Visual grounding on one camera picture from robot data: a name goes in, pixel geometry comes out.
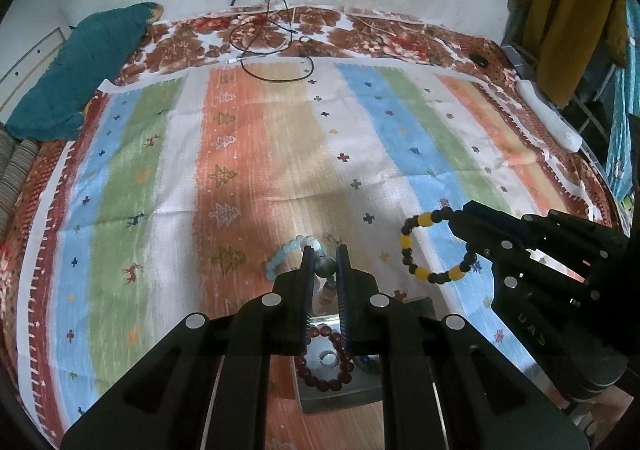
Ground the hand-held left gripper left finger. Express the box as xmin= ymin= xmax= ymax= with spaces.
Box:
xmin=60 ymin=245 xmax=321 ymax=450

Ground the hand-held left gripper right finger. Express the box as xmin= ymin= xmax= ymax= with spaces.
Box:
xmin=335 ymin=243 xmax=589 ymax=450

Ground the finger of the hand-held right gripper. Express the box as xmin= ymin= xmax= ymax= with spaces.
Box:
xmin=449 ymin=214 xmax=593 ymax=303
xmin=462 ymin=200 xmax=630 ymax=262

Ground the multicolour bead bracelet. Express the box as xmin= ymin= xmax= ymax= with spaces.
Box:
xmin=314 ymin=231 xmax=344 ymax=306

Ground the light blue bead bracelet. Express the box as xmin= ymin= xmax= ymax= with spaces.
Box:
xmin=262 ymin=234 xmax=323 ymax=277

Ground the yellow and black bead bracelet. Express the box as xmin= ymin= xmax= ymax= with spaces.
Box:
xmin=400 ymin=209 xmax=480 ymax=285

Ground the dark red bead bracelet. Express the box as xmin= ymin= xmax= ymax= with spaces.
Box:
xmin=294 ymin=324 xmax=355 ymax=394

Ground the metal tin box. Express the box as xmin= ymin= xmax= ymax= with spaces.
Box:
xmin=295 ymin=297 xmax=433 ymax=415

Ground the white power strip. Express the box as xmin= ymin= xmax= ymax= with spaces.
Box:
xmin=516 ymin=79 xmax=584 ymax=152

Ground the grey metal rack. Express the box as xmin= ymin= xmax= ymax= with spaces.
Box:
xmin=500 ymin=43 xmax=617 ymax=172

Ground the striped woven mat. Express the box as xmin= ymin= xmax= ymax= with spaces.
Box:
xmin=15 ymin=55 xmax=608 ymax=450

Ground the teal printed cloth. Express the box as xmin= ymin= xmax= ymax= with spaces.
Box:
xmin=606 ymin=0 xmax=640 ymax=203

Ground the mustard hanging garment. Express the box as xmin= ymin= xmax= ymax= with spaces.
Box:
xmin=515 ymin=0 xmax=629 ymax=109

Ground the floral bedsheet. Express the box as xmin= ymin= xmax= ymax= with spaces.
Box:
xmin=0 ymin=5 xmax=621 ymax=450

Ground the teal pillow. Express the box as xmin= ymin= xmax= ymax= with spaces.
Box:
xmin=6 ymin=3 xmax=165 ymax=141

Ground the white bed headboard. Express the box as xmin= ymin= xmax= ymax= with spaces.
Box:
xmin=0 ymin=25 xmax=69 ymax=107

